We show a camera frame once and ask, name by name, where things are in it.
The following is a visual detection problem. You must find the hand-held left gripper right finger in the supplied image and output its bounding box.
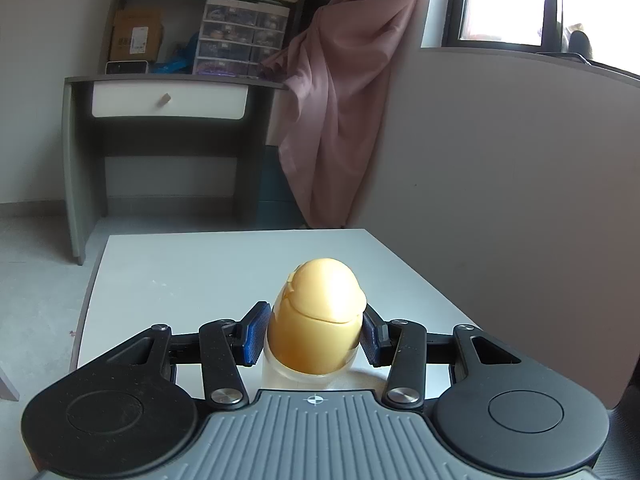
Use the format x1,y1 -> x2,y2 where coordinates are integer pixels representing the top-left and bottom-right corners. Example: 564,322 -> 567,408
361,307 -> 523,408

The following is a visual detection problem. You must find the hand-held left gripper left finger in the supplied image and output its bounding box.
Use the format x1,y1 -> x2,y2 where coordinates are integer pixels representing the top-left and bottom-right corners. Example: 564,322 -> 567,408
75,301 -> 273,408

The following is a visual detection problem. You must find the dark teal box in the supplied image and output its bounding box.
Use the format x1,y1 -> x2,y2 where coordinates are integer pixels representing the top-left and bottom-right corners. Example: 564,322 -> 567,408
259,144 -> 307,227

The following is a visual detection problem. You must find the white desk drawer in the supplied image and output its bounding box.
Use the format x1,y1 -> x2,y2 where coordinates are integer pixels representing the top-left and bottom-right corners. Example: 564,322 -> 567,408
91,83 -> 249,121

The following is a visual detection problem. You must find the grey desk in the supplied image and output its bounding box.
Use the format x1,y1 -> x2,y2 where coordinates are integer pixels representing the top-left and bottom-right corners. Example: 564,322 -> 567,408
61,76 -> 291,266

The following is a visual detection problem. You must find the pink curtain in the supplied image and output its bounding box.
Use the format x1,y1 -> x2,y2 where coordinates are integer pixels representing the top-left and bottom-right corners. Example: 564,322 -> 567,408
261,0 -> 456,229

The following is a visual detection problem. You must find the blue plastic bag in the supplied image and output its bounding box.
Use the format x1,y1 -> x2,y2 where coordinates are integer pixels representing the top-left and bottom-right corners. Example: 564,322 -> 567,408
152,35 -> 198,75

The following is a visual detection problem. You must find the clear plastic drawer organizer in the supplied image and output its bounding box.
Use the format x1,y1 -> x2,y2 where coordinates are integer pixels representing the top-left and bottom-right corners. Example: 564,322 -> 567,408
192,0 -> 291,78

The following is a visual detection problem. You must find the cardboard box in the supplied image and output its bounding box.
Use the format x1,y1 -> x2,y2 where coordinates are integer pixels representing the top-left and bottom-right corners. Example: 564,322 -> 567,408
109,7 -> 165,63

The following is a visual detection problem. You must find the dark object on windowsill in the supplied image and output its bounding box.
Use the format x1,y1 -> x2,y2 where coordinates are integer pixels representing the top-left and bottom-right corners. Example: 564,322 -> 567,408
567,30 -> 596,59

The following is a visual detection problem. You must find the dark framed window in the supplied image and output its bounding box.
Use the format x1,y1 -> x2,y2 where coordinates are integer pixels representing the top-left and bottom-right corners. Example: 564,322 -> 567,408
442,0 -> 640,68

